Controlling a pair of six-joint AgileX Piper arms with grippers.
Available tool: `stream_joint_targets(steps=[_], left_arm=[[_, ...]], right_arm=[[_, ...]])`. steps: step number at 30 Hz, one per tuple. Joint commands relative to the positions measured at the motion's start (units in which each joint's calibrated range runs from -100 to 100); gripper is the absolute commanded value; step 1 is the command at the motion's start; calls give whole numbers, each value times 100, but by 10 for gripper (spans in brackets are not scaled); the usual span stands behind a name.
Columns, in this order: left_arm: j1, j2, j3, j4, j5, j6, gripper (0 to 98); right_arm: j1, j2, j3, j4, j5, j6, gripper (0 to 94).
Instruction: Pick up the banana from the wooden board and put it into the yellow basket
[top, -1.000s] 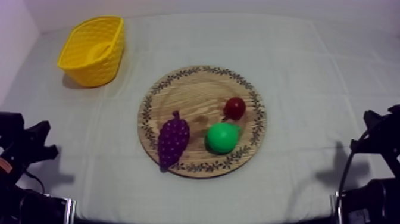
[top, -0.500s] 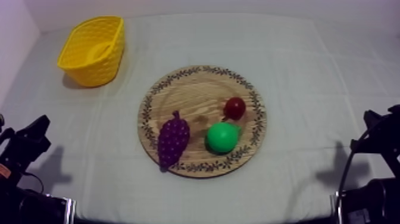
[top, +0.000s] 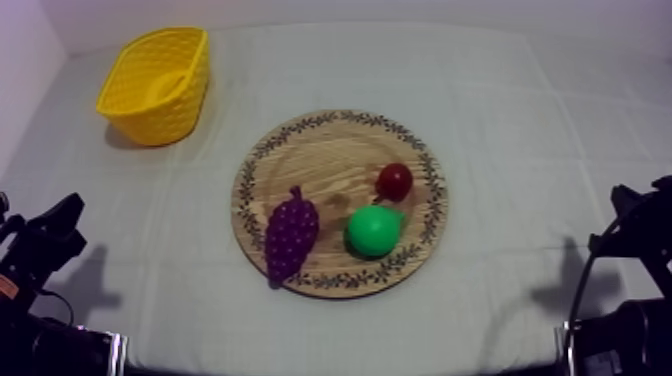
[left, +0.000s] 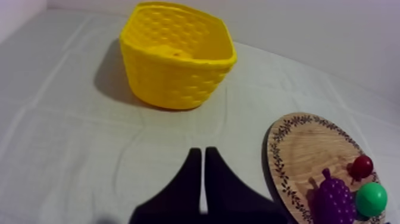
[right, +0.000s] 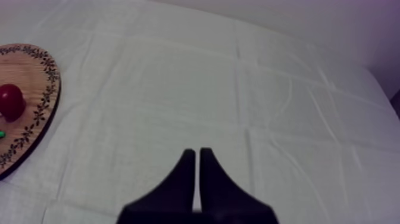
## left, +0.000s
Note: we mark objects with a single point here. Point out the yellow plastic basket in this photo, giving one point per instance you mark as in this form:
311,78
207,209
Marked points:
176,56

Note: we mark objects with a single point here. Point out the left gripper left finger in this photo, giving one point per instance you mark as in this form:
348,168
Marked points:
179,197

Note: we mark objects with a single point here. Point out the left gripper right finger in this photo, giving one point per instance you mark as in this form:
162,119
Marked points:
231,197

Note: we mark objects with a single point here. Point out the purple toy grapes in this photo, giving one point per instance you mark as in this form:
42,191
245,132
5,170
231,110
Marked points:
332,200

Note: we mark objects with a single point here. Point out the green toy pear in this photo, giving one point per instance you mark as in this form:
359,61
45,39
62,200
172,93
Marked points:
371,199

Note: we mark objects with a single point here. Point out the small red fruit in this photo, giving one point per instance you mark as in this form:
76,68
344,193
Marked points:
362,167

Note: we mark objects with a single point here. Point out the round wooden board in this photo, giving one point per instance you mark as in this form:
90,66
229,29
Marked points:
306,153

